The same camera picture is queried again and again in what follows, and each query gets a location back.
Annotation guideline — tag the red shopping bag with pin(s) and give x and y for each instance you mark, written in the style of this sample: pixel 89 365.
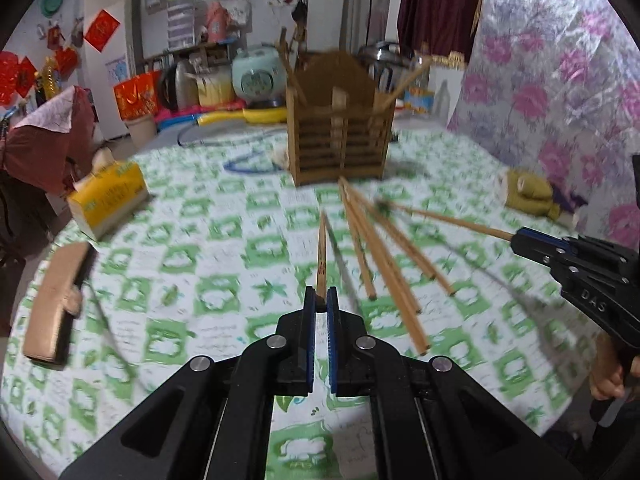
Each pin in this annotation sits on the red shopping bag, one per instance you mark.
pixel 135 95

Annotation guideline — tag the black hanging utensil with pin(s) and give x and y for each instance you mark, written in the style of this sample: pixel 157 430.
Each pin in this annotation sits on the black hanging utensil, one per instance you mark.
pixel 299 12

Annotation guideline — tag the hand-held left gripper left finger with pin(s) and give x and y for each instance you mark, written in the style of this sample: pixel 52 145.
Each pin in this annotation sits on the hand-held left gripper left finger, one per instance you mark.
pixel 310 340

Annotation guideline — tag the dark cloth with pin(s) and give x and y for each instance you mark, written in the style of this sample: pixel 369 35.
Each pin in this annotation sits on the dark cloth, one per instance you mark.
pixel 15 215

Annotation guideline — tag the white bucket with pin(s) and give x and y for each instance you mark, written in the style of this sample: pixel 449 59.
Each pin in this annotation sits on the white bucket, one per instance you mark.
pixel 141 130

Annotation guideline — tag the white and yellow container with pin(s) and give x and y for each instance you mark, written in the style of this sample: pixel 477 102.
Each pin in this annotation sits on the white and yellow container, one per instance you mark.
pixel 212 87

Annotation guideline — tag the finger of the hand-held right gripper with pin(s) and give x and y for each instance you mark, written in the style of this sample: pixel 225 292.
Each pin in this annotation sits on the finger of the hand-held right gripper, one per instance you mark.
pixel 542 260
pixel 545 241

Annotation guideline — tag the yellow plastic toy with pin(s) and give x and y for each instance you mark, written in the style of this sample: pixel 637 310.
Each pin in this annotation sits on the yellow plastic toy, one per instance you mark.
pixel 260 116

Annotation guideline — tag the person's right hand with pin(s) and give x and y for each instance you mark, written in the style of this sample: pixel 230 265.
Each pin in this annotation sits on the person's right hand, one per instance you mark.
pixel 607 380

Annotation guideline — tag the white refrigerator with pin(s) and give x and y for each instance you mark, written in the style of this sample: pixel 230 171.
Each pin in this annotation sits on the white refrigerator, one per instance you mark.
pixel 112 110

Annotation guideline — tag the green plate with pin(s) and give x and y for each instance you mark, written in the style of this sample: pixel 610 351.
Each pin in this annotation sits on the green plate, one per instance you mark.
pixel 53 2

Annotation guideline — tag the floral mattress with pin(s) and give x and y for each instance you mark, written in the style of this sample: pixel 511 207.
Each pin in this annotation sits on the floral mattress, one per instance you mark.
pixel 550 85

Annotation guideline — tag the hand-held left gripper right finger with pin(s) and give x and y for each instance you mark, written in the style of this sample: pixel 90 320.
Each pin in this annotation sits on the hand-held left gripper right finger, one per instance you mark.
pixel 333 340

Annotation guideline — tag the mint green rice cooker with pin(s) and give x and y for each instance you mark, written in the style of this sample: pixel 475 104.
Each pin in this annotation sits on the mint green rice cooker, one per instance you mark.
pixel 257 77

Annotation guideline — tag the green striped hanging bag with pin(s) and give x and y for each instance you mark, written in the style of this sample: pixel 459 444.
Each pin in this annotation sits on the green striped hanging bag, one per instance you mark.
pixel 180 17

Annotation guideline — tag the white cloth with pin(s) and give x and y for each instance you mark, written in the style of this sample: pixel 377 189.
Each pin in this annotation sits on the white cloth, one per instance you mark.
pixel 280 156

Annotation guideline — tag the wooden slatted utensil holder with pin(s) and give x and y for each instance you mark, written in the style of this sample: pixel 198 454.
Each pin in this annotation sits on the wooden slatted utensil holder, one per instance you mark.
pixel 340 150

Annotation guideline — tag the pink cloth covered chair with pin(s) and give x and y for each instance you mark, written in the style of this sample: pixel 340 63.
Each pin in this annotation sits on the pink cloth covered chair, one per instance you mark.
pixel 45 145

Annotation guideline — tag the red diamond paper decoration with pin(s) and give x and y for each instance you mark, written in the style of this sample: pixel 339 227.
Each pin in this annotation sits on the red diamond paper decoration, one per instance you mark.
pixel 101 30

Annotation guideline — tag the maroon curtain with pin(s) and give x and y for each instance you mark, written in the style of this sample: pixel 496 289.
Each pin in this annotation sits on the maroon curtain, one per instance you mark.
pixel 440 5

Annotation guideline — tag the yellow tissue box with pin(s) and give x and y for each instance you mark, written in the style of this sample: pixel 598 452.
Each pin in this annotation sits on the yellow tissue box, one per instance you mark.
pixel 107 195

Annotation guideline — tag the steel pressure cooker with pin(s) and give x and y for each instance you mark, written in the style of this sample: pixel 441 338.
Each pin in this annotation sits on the steel pressure cooker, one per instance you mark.
pixel 385 60

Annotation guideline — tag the green patterned tablecloth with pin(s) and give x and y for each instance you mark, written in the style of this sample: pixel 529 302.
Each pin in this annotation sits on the green patterned tablecloth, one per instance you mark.
pixel 225 260

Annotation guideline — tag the clear plastic bottle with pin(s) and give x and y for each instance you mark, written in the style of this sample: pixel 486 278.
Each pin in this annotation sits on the clear plastic bottle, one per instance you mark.
pixel 421 99

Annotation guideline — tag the olive plush toy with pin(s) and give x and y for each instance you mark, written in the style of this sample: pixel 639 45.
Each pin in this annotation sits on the olive plush toy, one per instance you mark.
pixel 530 190

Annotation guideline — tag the yellow oil bottle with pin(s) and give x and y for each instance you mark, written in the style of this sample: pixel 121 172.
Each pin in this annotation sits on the yellow oil bottle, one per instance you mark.
pixel 51 80

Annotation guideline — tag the red paper cutting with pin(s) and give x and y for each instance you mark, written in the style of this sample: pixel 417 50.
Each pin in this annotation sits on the red paper cutting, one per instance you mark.
pixel 26 74
pixel 7 72
pixel 65 59

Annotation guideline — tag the black pot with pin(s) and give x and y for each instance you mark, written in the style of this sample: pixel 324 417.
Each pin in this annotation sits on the black pot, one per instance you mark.
pixel 172 87

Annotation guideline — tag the gold tassel trim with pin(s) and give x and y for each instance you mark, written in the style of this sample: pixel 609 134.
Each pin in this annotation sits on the gold tassel trim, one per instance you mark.
pixel 450 59

